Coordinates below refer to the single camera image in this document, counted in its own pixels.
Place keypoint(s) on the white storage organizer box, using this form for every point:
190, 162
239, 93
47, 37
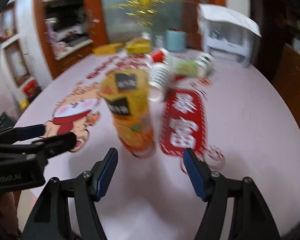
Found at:
226, 35

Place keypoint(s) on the green label clear cup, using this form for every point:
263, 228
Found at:
183, 67

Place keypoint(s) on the yellow tissue box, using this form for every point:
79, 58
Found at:
138, 45

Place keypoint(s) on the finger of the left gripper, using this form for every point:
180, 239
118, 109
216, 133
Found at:
49, 147
14, 134

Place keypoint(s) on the flat yellow box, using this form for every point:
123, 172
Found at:
108, 49

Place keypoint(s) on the frosted glass door gold ornament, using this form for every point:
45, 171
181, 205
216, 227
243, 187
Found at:
127, 19

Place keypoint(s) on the grey checkered paper cup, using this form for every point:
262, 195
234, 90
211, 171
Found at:
159, 82

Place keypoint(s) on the light blue canister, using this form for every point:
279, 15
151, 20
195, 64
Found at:
175, 40

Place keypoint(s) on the white pill bottle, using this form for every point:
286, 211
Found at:
146, 36

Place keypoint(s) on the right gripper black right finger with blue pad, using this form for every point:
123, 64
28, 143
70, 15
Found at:
251, 217

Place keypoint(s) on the red paper cup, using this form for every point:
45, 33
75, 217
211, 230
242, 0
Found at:
156, 56

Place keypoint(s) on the red bucket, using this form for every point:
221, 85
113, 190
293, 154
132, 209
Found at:
32, 88

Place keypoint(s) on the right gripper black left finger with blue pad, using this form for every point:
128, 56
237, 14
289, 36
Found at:
50, 217

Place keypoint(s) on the orange juice label cup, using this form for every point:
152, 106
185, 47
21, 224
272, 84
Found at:
126, 95

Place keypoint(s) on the white panda paper cup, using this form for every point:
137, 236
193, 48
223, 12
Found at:
205, 64

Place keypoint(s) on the small clear glass jar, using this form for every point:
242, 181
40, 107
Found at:
159, 41

